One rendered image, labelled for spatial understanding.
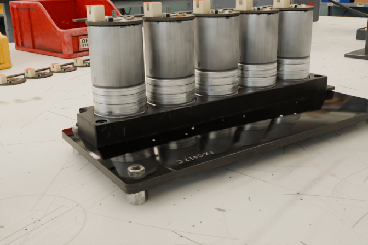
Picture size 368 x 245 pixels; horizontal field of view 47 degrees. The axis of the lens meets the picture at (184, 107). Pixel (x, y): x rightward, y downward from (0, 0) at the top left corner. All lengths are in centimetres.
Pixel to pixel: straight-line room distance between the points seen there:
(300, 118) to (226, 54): 5
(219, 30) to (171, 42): 3
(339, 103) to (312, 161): 6
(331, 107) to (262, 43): 5
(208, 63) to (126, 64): 5
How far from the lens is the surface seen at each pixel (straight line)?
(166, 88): 20
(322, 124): 21
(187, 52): 20
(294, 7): 25
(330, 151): 21
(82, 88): 34
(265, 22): 23
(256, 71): 23
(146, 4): 20
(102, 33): 18
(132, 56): 18
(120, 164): 17
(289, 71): 25
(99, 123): 18
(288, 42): 25
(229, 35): 21
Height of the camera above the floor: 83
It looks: 17 degrees down
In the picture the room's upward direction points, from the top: 1 degrees counter-clockwise
